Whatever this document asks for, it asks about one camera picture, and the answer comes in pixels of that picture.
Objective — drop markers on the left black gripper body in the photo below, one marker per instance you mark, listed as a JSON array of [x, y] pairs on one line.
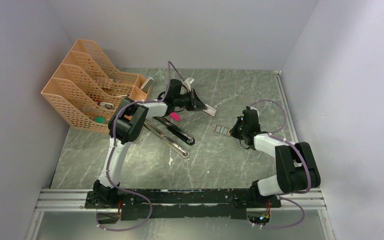
[[184, 101]]

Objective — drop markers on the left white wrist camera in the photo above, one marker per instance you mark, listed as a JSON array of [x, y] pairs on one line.
[[187, 83]]

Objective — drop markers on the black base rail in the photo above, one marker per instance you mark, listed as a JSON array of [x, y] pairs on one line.
[[142, 203]]

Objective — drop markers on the green round object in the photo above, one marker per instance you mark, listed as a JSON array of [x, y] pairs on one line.
[[99, 119]]

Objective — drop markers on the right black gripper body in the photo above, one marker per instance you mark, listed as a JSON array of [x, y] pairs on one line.
[[238, 130]]

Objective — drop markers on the brown cardboard staple tray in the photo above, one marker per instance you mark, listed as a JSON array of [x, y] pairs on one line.
[[222, 130]]

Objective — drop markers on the black stapler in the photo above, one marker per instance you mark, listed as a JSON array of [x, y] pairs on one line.
[[173, 129]]

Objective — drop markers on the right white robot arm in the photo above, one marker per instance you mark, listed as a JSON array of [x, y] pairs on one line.
[[295, 165]]

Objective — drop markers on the red white staple box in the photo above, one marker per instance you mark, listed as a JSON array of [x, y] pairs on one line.
[[209, 110]]

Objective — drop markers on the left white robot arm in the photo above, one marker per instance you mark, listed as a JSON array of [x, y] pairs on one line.
[[126, 125]]

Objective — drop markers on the silver tape dispenser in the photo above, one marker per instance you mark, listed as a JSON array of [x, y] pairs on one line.
[[107, 105]]

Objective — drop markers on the pink plastic staple remover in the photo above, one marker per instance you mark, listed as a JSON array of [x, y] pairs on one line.
[[175, 116]]

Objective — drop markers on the orange mesh file organizer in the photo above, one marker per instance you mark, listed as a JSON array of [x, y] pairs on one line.
[[86, 77]]

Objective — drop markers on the grey white device in organizer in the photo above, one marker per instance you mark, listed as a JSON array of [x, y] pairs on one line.
[[145, 87]]

